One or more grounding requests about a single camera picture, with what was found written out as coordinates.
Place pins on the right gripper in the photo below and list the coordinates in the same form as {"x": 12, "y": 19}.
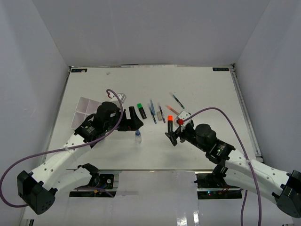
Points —
{"x": 173, "y": 136}

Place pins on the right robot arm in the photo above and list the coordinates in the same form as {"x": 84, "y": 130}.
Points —
{"x": 233, "y": 168}

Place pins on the clear bottle blue cap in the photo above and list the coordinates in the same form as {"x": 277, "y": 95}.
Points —
{"x": 138, "y": 136}

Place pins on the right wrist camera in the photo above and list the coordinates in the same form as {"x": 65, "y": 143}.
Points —
{"x": 181, "y": 117}

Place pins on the green cap black highlighter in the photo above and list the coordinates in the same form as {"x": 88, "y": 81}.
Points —
{"x": 141, "y": 111}

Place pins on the green pen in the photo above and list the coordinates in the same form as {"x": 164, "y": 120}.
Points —
{"x": 177, "y": 100}

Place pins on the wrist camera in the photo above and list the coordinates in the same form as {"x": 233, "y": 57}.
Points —
{"x": 181, "y": 117}
{"x": 121, "y": 96}

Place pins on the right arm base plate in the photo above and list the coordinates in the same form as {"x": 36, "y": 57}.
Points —
{"x": 208, "y": 189}

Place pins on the black table label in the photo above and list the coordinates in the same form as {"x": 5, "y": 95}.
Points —
{"x": 78, "y": 70}
{"x": 220, "y": 69}

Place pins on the dark blue pen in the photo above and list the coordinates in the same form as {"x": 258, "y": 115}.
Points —
{"x": 152, "y": 115}

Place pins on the right black table label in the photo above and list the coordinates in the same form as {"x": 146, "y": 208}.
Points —
{"x": 220, "y": 69}

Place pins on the grey eraser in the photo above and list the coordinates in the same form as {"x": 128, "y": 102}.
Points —
{"x": 159, "y": 115}

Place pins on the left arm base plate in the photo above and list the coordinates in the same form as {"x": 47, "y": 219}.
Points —
{"x": 104, "y": 186}

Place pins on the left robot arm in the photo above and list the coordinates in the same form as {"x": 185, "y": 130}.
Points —
{"x": 40, "y": 187}

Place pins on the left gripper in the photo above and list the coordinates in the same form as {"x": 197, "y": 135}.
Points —
{"x": 132, "y": 124}

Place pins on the white compartment tray front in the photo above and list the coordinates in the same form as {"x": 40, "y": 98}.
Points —
{"x": 78, "y": 119}

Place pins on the light blue pen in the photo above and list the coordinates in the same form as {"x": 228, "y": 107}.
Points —
{"x": 152, "y": 107}

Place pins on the right aluminium rail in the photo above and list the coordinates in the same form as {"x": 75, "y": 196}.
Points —
{"x": 250, "y": 130}

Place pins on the orange cap black highlighter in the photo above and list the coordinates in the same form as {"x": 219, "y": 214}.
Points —
{"x": 170, "y": 123}

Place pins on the purple pen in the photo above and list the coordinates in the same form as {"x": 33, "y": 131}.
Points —
{"x": 161, "y": 111}

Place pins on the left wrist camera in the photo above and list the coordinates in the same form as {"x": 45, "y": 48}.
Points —
{"x": 121, "y": 96}

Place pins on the left black table label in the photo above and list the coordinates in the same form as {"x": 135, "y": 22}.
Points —
{"x": 78, "y": 70}

